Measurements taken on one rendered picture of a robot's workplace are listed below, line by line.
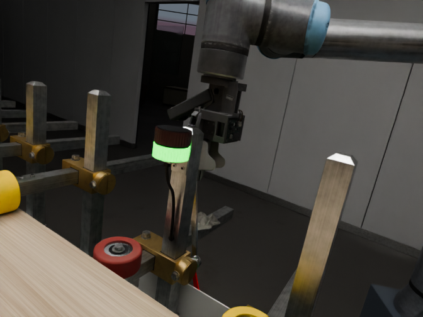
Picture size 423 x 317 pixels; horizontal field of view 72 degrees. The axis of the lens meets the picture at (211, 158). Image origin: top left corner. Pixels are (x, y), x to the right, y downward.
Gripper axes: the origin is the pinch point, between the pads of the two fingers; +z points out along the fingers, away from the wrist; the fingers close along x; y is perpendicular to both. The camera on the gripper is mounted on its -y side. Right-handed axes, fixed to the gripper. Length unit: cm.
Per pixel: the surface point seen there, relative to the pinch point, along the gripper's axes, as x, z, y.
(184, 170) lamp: -9.9, -3.7, 3.8
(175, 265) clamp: -10.2, 14.6, 5.1
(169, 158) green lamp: -15.0, -6.6, 4.4
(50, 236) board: -23.6, 11.1, -12.7
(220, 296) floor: 87, 101, -26
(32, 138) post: -9.5, 2.4, -45.9
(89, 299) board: -28.2, 11.1, 4.6
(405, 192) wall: 253, 47, 57
